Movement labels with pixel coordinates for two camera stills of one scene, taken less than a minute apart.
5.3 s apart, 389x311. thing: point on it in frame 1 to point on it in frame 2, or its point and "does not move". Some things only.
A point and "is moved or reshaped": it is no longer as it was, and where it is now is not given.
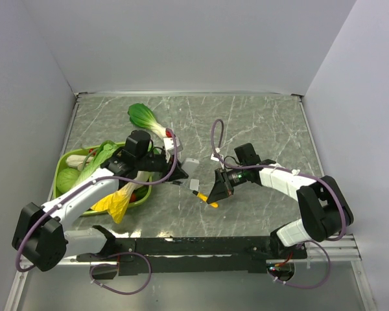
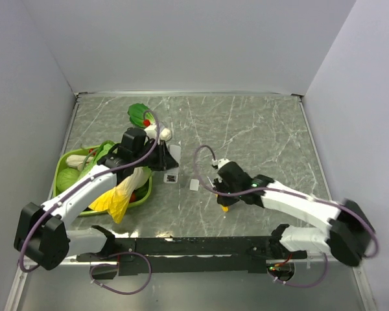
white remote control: x=190 y=166 is moved or reshaped
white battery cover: x=194 y=184 does not move
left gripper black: x=178 y=173 to x=165 y=161
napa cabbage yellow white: x=117 y=203 does not move
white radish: x=78 y=161 does not move
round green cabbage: x=67 y=179 does not move
